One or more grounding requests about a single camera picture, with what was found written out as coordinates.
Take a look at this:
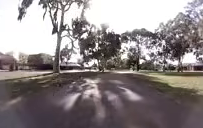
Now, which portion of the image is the row of trees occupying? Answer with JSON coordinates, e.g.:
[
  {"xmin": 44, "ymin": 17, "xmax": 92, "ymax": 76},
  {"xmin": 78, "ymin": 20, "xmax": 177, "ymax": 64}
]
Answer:
[{"xmin": 60, "ymin": 0, "xmax": 203, "ymax": 74}]

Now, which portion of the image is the grey asphalt path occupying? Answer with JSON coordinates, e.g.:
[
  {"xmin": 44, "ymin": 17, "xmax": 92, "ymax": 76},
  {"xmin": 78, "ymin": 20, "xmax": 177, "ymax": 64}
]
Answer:
[{"xmin": 0, "ymin": 71, "xmax": 203, "ymax": 128}]

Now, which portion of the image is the tall pale-trunked tree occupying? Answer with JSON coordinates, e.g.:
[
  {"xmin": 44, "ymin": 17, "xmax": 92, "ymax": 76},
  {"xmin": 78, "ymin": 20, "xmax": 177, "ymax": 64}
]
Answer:
[{"xmin": 17, "ymin": 0, "xmax": 92, "ymax": 75}]

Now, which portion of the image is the dark low building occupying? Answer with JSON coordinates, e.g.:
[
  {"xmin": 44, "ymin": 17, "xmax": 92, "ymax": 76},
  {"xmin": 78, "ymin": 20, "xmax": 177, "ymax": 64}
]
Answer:
[{"xmin": 18, "ymin": 52, "xmax": 55, "ymax": 71}]

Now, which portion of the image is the sunlit grass field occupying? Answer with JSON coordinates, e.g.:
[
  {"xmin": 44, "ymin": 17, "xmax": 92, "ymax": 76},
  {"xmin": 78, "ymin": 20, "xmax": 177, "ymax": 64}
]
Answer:
[{"xmin": 134, "ymin": 71, "xmax": 203, "ymax": 98}]

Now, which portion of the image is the pale road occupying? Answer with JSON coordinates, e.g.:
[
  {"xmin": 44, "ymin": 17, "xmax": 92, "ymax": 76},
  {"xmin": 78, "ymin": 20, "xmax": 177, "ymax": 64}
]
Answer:
[{"xmin": 0, "ymin": 69, "xmax": 87, "ymax": 83}]

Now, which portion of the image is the long low building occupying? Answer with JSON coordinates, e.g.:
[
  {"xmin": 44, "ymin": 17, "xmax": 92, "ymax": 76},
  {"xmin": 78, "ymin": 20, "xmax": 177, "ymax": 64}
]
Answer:
[{"xmin": 182, "ymin": 61, "xmax": 203, "ymax": 72}]

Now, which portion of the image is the low brown building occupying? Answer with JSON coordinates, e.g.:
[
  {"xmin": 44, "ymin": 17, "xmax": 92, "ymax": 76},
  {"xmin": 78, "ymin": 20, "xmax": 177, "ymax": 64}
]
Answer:
[{"xmin": 0, "ymin": 51, "xmax": 19, "ymax": 71}]

